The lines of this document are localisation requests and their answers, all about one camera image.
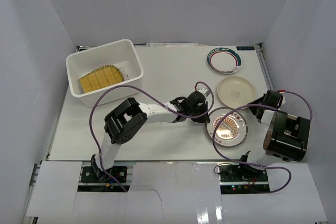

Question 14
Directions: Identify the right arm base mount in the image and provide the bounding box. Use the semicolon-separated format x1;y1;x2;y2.
214;163;270;195

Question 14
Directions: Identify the white plate with teal rim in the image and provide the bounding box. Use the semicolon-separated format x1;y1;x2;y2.
206;47;242;74

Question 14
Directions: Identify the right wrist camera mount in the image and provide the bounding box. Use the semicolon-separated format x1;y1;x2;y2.
278;90;286;107

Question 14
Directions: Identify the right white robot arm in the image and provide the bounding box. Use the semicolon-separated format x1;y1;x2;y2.
237;90;313;182

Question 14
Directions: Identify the blue label sticker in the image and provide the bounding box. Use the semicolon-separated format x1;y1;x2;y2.
236;46;255;51

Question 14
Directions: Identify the white plastic bin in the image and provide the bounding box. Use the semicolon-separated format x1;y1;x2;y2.
66;39;144;108

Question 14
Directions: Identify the white plate orange sunburst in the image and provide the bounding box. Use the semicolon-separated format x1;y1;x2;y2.
205;107;248;148

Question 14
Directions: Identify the scoop-shaped woven bamboo tray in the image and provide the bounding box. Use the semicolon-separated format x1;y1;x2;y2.
78;65;125;93

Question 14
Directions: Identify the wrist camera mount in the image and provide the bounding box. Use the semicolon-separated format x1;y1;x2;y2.
278;90;286;107
195;85;211;98

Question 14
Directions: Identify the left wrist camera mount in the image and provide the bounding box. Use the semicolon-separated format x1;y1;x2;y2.
195;85;211;98

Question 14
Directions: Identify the cream plain plate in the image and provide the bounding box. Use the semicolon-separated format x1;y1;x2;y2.
217;76;257;109

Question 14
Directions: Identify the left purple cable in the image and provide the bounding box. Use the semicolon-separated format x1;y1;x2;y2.
89;81;215;192

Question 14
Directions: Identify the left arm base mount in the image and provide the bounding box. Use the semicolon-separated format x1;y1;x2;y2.
78;166;130;193

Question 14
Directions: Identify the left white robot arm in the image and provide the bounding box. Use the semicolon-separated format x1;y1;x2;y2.
91;88;213;182

